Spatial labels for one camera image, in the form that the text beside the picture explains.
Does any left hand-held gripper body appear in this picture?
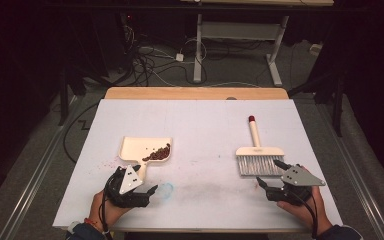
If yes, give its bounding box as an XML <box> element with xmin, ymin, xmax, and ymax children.
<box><xmin>104</xmin><ymin>164</ymin><xmax>151</xmax><ymax>209</ymax></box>

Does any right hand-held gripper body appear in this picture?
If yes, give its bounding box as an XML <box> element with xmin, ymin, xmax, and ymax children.
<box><xmin>265</xmin><ymin>164</ymin><xmax>327</xmax><ymax>205</ymax></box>

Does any cream plastic dustpan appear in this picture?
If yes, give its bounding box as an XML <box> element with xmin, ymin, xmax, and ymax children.
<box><xmin>118</xmin><ymin>135</ymin><xmax>174</xmax><ymax>183</ymax></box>

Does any cream brush with red cap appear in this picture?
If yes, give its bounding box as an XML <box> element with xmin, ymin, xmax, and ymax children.
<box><xmin>235</xmin><ymin>115</ymin><xmax>286</xmax><ymax>177</ymax></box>

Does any pile of red crumbs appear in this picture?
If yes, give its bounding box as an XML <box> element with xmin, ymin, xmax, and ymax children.
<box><xmin>141</xmin><ymin>142</ymin><xmax>172</xmax><ymax>163</ymax></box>

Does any person's right hand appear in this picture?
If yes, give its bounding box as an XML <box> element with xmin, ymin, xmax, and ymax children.
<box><xmin>276</xmin><ymin>186</ymin><xmax>333</xmax><ymax>231</ymax></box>

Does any person's left hand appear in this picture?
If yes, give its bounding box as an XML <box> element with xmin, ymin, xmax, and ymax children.
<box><xmin>88</xmin><ymin>189</ymin><xmax>130</xmax><ymax>231</ymax></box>

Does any white table cover sheet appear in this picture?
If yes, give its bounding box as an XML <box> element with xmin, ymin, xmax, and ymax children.
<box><xmin>52</xmin><ymin>98</ymin><xmax>344</xmax><ymax>232</ymax></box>

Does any black metal stand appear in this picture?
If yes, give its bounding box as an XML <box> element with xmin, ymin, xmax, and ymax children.
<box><xmin>288</xmin><ymin>74</ymin><xmax>345</xmax><ymax>138</ymax></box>
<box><xmin>57</xmin><ymin>64</ymin><xmax>83</xmax><ymax>127</ymax></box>

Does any wooden table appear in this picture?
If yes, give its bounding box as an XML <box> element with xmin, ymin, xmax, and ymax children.
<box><xmin>88</xmin><ymin>86</ymin><xmax>325</xmax><ymax>234</ymax></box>

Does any white box on floor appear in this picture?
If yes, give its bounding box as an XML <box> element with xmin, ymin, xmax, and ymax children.
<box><xmin>309</xmin><ymin>43</ymin><xmax>324</xmax><ymax>57</ymax></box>

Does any white metal desk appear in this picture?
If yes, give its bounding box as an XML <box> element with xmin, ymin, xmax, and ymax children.
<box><xmin>179</xmin><ymin>0</ymin><xmax>335</xmax><ymax>88</ymax></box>

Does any right hand-held gripper cable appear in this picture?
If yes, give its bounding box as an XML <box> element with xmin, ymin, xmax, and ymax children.
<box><xmin>290</xmin><ymin>190</ymin><xmax>320</xmax><ymax>240</ymax></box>

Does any hand-held gripper cable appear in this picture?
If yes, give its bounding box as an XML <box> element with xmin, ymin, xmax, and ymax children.
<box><xmin>290</xmin><ymin>190</ymin><xmax>320</xmax><ymax>240</ymax></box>
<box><xmin>100</xmin><ymin>172</ymin><xmax>115</xmax><ymax>240</ymax></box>

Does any left hand-held gripper cable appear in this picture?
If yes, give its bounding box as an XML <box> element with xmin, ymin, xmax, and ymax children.
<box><xmin>100</xmin><ymin>172</ymin><xmax>115</xmax><ymax>240</ymax></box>

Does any red wrist bracelet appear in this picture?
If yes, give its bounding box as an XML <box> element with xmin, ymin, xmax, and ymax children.
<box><xmin>83</xmin><ymin>217</ymin><xmax>110</xmax><ymax>235</ymax></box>

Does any aluminium floor rail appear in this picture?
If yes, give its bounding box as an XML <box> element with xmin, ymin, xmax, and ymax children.
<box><xmin>315</xmin><ymin>102</ymin><xmax>384</xmax><ymax>240</ymax></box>
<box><xmin>0</xmin><ymin>95</ymin><xmax>82</xmax><ymax>240</ymax></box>

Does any black floor cable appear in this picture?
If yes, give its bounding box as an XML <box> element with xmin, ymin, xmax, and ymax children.
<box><xmin>62</xmin><ymin>102</ymin><xmax>100</xmax><ymax>165</ymax></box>

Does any tangle of floor cables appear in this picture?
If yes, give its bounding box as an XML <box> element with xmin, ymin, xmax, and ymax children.
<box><xmin>121</xmin><ymin>24</ymin><xmax>209</xmax><ymax>88</ymax></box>

